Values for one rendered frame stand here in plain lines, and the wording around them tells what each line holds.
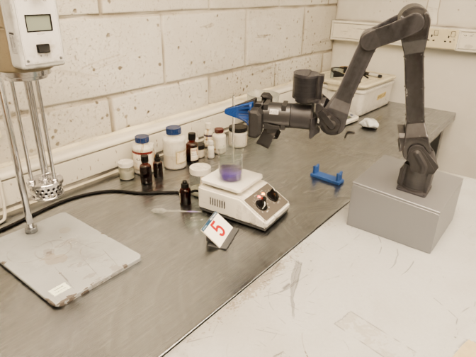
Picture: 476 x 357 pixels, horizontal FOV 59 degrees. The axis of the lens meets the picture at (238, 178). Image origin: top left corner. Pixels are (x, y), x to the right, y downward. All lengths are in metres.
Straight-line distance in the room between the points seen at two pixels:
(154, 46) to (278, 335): 0.99
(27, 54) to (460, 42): 1.83
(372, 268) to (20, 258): 0.73
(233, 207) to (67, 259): 0.38
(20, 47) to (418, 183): 0.82
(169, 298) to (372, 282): 0.40
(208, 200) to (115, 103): 0.47
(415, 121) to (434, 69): 1.33
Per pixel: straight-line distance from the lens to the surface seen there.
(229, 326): 0.76
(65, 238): 1.03
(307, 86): 0.94
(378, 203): 1.02
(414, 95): 0.95
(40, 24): 0.78
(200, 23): 1.57
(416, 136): 0.96
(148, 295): 0.84
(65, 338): 0.79
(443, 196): 1.05
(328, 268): 0.91
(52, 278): 0.91
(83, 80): 1.28
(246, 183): 1.04
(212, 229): 0.96
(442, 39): 2.20
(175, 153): 1.32
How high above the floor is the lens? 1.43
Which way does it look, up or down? 24 degrees down
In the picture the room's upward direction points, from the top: 1 degrees clockwise
